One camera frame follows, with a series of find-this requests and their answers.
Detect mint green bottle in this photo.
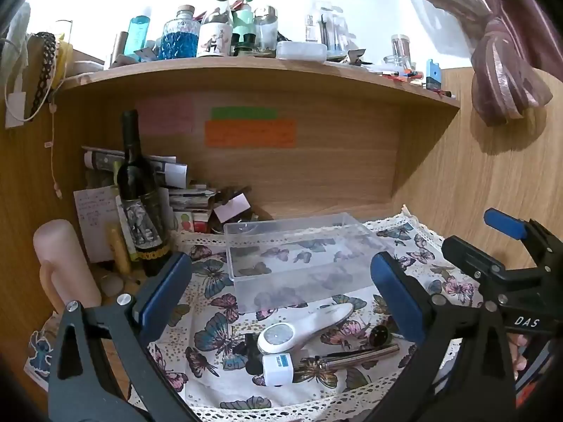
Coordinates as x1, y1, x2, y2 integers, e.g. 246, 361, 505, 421
231, 0, 258, 38

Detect clear bottle with white label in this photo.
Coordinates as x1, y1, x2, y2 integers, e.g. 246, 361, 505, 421
196, 0, 234, 58

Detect red and white box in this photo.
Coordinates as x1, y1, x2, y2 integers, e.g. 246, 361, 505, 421
173, 211, 213, 235

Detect pink striped curtain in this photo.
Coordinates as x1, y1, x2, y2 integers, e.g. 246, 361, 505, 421
396, 0, 553, 127

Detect white tealight candle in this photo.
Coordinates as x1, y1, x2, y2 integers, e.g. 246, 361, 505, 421
101, 272, 126, 298

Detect white plastic box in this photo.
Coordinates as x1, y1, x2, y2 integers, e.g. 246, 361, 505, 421
276, 40, 329, 63

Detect clear glass cup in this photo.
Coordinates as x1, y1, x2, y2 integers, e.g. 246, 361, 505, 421
384, 34, 417, 69

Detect stack of small booklets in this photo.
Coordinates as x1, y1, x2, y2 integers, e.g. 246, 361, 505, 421
169, 181, 219, 212

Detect blue cartoon sticker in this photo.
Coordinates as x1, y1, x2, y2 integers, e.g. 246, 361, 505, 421
24, 320, 56, 391

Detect glass bottle with blue liquid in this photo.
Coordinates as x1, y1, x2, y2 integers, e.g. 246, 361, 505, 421
158, 4, 201, 60

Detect clear plastic container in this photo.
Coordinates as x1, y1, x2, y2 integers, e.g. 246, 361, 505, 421
223, 212, 388, 309

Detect white handheld massager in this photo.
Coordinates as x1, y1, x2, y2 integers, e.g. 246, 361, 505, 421
257, 302, 355, 355

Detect white charger with cable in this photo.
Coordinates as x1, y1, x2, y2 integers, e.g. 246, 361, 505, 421
4, 39, 66, 129

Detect clear tool packaging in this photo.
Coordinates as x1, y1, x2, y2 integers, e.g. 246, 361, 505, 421
305, 0, 349, 52

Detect turquoise plastic bottle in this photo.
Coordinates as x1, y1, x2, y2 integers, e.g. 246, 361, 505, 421
125, 6, 153, 56

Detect white cube charger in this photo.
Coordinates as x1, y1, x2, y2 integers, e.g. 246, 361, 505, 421
262, 353, 295, 388

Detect green sticky note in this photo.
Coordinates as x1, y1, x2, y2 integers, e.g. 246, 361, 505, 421
210, 106, 279, 121

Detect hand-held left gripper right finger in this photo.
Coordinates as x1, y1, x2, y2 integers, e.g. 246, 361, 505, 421
370, 251, 517, 422

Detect pink cylinder candle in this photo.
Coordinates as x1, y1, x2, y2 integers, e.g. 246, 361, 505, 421
33, 219, 103, 314

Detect person's right hand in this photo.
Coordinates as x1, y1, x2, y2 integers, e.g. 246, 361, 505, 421
508, 332, 531, 381

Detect beige cord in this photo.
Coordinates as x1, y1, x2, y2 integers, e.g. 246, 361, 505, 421
45, 100, 63, 199

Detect pink card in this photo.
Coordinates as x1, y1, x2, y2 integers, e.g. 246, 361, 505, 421
213, 193, 251, 223

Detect pink sticky note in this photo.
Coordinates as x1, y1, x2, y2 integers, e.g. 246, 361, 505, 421
136, 95, 195, 135

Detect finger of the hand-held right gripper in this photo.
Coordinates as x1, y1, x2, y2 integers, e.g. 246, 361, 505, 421
483, 208, 558, 270
442, 236, 506, 283

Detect black lace band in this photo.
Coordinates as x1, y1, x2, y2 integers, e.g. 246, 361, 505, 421
28, 32, 58, 116

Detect brown cardboard tube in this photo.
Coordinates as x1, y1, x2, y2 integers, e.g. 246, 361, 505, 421
109, 31, 128, 68

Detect blue and black box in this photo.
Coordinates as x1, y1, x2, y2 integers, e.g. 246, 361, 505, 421
425, 58, 442, 90

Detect wooden shelf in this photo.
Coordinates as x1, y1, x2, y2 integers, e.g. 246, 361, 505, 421
56, 55, 461, 111

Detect butterfly print tablecloth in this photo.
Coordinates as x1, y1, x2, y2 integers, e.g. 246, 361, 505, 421
127, 204, 485, 422

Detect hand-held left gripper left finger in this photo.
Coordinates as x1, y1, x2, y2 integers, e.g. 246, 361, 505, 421
48, 252, 198, 422

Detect black binoculars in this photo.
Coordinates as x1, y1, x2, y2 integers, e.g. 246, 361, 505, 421
233, 32, 258, 56

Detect white handwritten note paper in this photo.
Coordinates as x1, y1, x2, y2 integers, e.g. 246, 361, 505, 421
73, 186, 122, 263

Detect pile of pens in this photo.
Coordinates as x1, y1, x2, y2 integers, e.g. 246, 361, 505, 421
382, 67, 425, 85

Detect stack of rolled magazines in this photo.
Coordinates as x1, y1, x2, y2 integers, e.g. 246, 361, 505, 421
82, 145, 190, 187

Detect yellow candle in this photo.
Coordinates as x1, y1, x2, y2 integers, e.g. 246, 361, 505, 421
108, 224, 133, 276

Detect dark wine bottle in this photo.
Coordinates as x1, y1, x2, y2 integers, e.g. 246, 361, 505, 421
116, 109, 172, 278

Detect clear jar with silver lid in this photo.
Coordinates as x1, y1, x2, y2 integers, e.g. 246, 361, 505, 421
253, 6, 279, 52

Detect white-capped metallic tube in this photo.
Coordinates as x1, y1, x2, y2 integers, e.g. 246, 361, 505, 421
294, 345, 401, 376

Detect orange sticky note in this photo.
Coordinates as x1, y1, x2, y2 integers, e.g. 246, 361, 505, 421
204, 119, 297, 148

